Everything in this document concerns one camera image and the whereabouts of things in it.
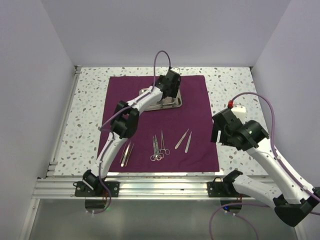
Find left side rail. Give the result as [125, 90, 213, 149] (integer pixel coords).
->
[45, 65, 82, 178]

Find purple cable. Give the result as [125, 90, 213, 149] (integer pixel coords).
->
[98, 50, 173, 215]
[208, 91, 320, 240]

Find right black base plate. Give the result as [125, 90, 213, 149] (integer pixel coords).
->
[206, 177, 249, 198]

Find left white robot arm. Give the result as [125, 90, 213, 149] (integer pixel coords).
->
[82, 70, 181, 197]

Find wide steel tweezers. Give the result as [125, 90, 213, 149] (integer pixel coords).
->
[123, 141, 134, 167]

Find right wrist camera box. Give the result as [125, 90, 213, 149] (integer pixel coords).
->
[212, 104, 247, 131]

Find aluminium front rail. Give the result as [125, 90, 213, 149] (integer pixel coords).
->
[32, 176, 296, 201]

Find fine steel tweezers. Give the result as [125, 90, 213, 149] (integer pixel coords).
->
[119, 142, 131, 164]

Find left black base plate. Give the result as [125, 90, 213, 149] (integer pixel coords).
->
[73, 181, 120, 198]

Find steel scissors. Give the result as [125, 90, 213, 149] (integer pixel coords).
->
[150, 136, 161, 162]
[154, 135, 164, 161]

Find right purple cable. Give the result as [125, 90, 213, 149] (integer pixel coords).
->
[208, 91, 320, 240]

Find purple cloth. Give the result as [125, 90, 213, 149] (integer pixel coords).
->
[109, 75, 219, 173]

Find steel instrument tray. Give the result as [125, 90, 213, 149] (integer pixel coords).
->
[145, 89, 183, 111]

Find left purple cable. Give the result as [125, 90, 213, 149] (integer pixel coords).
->
[98, 50, 173, 215]

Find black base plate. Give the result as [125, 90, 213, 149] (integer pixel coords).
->
[73, 181, 120, 198]
[206, 177, 249, 198]

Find red button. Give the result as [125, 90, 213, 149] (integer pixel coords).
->
[227, 100, 234, 109]

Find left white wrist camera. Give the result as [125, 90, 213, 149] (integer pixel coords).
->
[165, 68, 181, 82]

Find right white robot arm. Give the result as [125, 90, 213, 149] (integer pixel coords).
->
[207, 116, 320, 227]

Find steel scalpel handle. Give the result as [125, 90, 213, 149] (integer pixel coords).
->
[174, 128, 189, 150]
[184, 131, 192, 153]

